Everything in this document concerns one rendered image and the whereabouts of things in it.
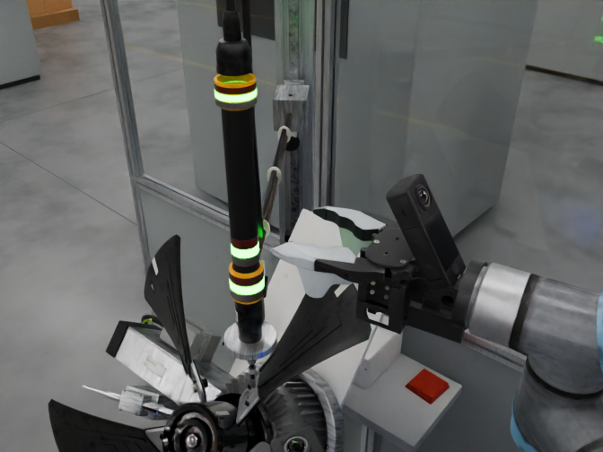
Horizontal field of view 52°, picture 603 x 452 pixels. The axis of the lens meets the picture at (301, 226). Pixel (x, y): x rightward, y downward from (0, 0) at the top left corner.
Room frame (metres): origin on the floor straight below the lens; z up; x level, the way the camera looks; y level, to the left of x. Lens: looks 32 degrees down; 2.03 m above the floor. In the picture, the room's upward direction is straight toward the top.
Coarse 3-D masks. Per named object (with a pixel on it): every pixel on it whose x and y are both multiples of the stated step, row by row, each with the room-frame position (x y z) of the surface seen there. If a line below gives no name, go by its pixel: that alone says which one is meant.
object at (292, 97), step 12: (288, 84) 1.28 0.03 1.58; (300, 84) 1.28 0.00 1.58; (276, 96) 1.21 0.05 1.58; (288, 96) 1.21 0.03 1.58; (300, 96) 1.21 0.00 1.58; (276, 108) 1.19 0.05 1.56; (288, 108) 1.19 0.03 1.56; (300, 108) 1.19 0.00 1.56; (276, 120) 1.19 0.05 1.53; (300, 120) 1.19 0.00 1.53
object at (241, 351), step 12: (264, 264) 0.66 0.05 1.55; (264, 276) 0.66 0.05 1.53; (264, 312) 0.65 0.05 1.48; (264, 324) 0.64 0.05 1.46; (228, 336) 0.61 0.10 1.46; (264, 336) 0.61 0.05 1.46; (228, 348) 0.59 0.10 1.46; (240, 348) 0.59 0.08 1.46; (252, 348) 0.59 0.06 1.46; (264, 348) 0.59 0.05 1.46; (252, 360) 0.58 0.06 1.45
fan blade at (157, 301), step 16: (176, 240) 0.90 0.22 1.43; (160, 256) 0.93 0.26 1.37; (176, 256) 0.88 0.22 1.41; (160, 272) 0.92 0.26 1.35; (176, 272) 0.86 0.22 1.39; (144, 288) 0.97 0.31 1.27; (160, 288) 0.90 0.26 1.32; (176, 288) 0.84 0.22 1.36; (160, 304) 0.90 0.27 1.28; (176, 304) 0.83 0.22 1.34; (160, 320) 0.92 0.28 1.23; (176, 320) 0.82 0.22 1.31; (176, 336) 0.82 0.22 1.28
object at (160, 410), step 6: (96, 390) 0.89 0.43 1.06; (108, 396) 0.87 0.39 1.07; (114, 396) 0.86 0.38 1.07; (120, 396) 0.86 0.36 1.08; (144, 402) 0.83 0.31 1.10; (150, 402) 0.83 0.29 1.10; (144, 408) 0.82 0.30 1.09; (150, 408) 0.81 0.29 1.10; (156, 408) 0.81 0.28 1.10; (162, 408) 0.81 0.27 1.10; (168, 408) 0.80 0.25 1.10; (156, 414) 0.80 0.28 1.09; (162, 414) 0.80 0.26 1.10; (168, 414) 0.79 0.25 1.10
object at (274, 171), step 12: (228, 0) 0.61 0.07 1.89; (240, 0) 0.70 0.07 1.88; (252, 72) 0.70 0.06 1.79; (288, 120) 1.12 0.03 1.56; (288, 132) 1.08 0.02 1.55; (276, 156) 0.96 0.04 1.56; (276, 168) 0.91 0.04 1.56; (264, 204) 0.79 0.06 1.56; (264, 216) 0.75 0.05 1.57; (264, 228) 0.75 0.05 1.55
